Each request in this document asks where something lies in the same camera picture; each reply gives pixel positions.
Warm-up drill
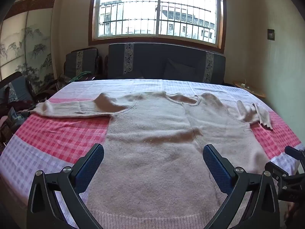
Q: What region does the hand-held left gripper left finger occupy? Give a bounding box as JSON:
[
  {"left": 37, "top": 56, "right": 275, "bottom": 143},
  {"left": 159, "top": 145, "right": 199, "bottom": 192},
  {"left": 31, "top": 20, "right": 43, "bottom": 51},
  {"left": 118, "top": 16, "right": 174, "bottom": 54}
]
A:
[{"left": 27, "top": 144, "right": 112, "bottom": 229}]

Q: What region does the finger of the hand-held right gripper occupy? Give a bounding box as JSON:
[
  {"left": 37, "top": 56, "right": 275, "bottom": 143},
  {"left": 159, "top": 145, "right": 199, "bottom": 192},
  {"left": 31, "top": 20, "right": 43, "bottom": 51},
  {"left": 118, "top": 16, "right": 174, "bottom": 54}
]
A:
[
  {"left": 265, "top": 161, "right": 290, "bottom": 184},
  {"left": 284, "top": 145, "right": 305, "bottom": 170}
]

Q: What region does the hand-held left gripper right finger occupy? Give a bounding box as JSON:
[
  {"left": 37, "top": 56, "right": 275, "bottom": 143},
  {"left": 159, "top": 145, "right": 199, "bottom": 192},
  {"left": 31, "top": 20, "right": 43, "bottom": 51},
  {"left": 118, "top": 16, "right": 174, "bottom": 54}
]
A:
[{"left": 202, "top": 144, "right": 280, "bottom": 229}]

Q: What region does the beige knit sweater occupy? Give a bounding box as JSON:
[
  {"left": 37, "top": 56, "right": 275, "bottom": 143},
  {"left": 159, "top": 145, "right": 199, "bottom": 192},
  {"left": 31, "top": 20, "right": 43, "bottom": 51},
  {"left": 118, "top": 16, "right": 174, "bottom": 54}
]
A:
[{"left": 31, "top": 91, "right": 274, "bottom": 229}]

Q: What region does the pile of dark clothes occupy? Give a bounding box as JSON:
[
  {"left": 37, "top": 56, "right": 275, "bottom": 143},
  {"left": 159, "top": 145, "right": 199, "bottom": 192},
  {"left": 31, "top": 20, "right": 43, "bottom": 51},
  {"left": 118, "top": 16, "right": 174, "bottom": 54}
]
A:
[{"left": 0, "top": 75, "right": 68, "bottom": 148}]

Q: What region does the pink and white checked blanket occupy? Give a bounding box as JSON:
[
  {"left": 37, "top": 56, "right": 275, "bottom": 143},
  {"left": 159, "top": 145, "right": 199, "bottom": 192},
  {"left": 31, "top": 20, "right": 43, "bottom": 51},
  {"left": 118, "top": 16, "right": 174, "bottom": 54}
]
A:
[{"left": 0, "top": 78, "right": 305, "bottom": 229}]

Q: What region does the round wooden side table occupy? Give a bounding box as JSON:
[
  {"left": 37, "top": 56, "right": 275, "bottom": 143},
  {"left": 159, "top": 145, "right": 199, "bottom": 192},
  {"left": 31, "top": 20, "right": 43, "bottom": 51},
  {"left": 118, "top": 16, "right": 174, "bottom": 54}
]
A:
[{"left": 232, "top": 80, "right": 266, "bottom": 98}]

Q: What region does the green cloth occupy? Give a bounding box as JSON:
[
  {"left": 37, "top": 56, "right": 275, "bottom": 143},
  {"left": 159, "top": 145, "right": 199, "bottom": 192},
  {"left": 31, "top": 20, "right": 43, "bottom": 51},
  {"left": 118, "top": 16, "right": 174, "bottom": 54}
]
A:
[{"left": 71, "top": 71, "right": 92, "bottom": 81}]

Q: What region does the dark armchair with patterned stripe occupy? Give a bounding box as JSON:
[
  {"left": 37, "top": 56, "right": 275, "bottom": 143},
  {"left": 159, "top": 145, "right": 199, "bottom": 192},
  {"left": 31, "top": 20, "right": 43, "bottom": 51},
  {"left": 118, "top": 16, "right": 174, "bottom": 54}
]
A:
[
  {"left": 63, "top": 48, "right": 103, "bottom": 81},
  {"left": 0, "top": 72, "right": 36, "bottom": 105}
]

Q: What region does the dark sofa with patterned stripes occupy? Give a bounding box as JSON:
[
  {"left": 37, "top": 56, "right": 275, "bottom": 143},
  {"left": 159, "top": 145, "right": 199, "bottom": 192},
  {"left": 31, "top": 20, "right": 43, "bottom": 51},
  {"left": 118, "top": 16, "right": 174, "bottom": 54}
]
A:
[{"left": 105, "top": 43, "right": 226, "bottom": 85}]

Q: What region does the painted folding screen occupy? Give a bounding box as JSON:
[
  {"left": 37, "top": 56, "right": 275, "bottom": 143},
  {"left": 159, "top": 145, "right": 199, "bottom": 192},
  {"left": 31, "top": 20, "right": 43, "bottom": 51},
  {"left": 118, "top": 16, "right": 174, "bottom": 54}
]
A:
[{"left": 0, "top": 0, "right": 56, "bottom": 93}]

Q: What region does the barred window with wooden frame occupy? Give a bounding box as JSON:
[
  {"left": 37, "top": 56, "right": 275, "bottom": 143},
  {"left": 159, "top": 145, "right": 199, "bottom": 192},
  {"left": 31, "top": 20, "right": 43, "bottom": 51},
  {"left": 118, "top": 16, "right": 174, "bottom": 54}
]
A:
[{"left": 89, "top": 0, "right": 226, "bottom": 54}]

